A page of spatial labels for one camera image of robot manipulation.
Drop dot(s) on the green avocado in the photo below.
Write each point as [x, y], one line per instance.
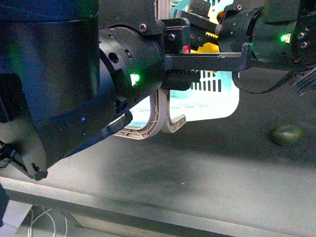
[285, 135]

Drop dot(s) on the yellow mango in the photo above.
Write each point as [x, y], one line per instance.
[212, 15]

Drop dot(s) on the light blue plastic basket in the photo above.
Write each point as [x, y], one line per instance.
[215, 96]

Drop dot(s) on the left gripper grey lattice finger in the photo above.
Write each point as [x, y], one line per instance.
[169, 124]

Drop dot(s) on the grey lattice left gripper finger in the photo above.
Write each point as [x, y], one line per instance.
[154, 122]

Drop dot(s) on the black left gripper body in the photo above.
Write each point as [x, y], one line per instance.
[165, 55]

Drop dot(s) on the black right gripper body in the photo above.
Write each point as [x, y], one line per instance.
[235, 28]

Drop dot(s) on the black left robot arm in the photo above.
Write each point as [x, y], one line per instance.
[72, 69]

